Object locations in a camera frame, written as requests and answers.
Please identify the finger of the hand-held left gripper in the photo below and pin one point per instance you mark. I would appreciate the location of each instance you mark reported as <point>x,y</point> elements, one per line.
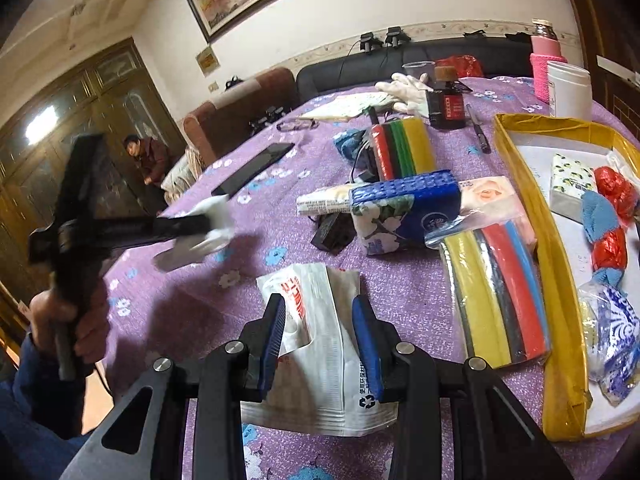
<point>160,230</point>

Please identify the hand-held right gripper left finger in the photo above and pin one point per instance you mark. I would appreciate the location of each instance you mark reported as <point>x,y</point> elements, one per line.
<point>274,345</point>

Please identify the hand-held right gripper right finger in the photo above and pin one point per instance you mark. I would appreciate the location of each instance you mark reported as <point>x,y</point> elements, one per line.
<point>367,345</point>

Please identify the white packet red print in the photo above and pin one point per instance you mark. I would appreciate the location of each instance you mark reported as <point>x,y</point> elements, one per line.
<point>330,360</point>

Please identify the blue floral tissue pack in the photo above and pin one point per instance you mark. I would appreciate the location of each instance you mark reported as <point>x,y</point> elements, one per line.
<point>400,210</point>

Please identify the yellow-edged white foam box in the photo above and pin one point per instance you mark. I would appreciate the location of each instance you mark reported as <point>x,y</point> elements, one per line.
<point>555,285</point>

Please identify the sponge pack with green sponge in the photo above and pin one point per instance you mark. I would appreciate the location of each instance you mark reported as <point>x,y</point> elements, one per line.
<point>400,147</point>

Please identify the red plastic mesh bundle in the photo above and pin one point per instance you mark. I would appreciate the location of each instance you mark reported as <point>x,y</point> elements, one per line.
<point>610,250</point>
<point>615,185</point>

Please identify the person's left forearm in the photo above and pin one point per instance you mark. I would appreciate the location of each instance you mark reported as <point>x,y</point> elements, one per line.
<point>35,410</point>

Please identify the person's left hand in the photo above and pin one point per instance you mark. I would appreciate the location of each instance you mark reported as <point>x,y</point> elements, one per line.
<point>92,320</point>

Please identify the white cushion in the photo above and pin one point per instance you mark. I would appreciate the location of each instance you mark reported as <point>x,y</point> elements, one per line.
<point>182,175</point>

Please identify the wooden cabinet doors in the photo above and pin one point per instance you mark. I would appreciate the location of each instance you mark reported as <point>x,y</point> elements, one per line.
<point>60,160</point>

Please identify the black smartphone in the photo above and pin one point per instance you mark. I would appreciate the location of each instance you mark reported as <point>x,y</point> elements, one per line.
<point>252,167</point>

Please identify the black power adapter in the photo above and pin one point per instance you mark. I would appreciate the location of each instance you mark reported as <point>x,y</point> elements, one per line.
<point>332,232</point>

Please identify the sponge pack with blue sponge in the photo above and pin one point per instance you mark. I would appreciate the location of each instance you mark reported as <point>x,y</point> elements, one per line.
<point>495,290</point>

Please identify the brown armchair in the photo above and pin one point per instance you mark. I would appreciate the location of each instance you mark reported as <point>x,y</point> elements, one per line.
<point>235,110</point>

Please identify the white cylindrical packet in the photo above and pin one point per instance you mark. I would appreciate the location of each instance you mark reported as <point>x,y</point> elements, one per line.
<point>325,201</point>

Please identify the black handbag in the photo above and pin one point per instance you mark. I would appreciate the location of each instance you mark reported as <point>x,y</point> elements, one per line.
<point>233,83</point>

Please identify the clear safety glasses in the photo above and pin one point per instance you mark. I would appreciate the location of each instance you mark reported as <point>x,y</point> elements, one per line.
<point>297,125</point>

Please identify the blue crinkled cloth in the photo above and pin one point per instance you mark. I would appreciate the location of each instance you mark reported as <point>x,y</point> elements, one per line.
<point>350,145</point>

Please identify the white printed sheet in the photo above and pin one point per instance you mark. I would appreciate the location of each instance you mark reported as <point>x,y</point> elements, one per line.
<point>345,106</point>

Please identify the black leather sofa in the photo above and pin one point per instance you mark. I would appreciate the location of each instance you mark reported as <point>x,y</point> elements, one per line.
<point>330,72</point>

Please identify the black pen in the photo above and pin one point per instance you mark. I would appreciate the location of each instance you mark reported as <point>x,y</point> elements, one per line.
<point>477,127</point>

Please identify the blue white patterned bag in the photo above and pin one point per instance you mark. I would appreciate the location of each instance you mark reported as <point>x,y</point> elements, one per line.
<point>615,340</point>

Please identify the dark glass bottle red label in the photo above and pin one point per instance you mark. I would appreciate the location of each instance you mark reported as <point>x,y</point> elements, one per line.
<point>447,107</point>

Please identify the white glove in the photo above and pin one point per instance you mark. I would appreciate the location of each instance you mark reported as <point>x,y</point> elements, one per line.
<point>407,92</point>

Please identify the lemon print tissue pack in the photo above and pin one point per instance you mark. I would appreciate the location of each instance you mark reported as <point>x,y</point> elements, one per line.
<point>572,180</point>

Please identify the blue towel cloth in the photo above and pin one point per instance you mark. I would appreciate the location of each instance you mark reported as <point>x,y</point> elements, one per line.
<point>600,215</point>

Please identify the clear plastic cup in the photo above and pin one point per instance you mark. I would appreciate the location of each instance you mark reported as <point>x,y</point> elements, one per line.
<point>417,71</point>

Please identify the black clamp device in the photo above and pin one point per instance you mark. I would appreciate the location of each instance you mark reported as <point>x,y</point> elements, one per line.
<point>371,42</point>
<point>396,36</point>

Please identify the red plastic bag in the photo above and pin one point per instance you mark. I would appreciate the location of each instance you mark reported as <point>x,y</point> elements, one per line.
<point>462,66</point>

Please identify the white plastic jar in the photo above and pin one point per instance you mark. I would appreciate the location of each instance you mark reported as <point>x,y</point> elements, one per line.
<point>569,92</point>

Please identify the pink thermos bottle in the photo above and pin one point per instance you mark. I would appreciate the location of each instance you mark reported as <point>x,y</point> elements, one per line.
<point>542,60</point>

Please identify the wooden brick-pattern counter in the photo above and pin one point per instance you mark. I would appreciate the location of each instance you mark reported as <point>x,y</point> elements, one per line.
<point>620,105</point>

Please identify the small gold wall plaque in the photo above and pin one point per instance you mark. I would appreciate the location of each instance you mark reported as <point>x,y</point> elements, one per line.
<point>208,60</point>

